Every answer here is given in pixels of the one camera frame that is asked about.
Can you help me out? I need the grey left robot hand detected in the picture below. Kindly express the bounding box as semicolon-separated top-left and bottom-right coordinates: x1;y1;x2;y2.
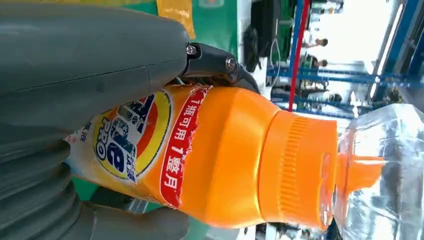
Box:
0;3;261;240

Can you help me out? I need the orange bottle with clear cap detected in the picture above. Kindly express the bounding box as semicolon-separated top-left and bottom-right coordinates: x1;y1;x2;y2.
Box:
64;84;424;240

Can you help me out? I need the yellow plastic sheet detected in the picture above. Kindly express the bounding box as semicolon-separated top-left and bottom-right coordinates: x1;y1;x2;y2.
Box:
0;0;197;40

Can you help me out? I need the ribbed grey left arm sleeve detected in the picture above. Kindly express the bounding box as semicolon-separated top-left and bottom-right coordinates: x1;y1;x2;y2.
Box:
0;132;84;240

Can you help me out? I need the small black pouch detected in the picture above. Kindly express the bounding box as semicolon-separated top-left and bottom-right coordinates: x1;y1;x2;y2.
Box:
243;25;261;73

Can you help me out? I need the large black bag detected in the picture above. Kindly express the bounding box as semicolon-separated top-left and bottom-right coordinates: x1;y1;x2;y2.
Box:
250;0;282;58

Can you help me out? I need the red pole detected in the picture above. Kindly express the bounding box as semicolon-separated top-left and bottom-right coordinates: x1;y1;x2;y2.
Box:
287;0;311;112

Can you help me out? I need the person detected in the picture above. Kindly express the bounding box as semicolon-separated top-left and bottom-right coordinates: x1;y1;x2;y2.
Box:
302;55;329;71
303;37;329;49

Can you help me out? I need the blue metal rack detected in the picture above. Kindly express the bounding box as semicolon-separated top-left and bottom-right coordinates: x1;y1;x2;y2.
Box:
266;0;424;120

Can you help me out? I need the white cable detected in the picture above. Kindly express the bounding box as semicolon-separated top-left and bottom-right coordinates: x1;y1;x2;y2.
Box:
269;19;283;70

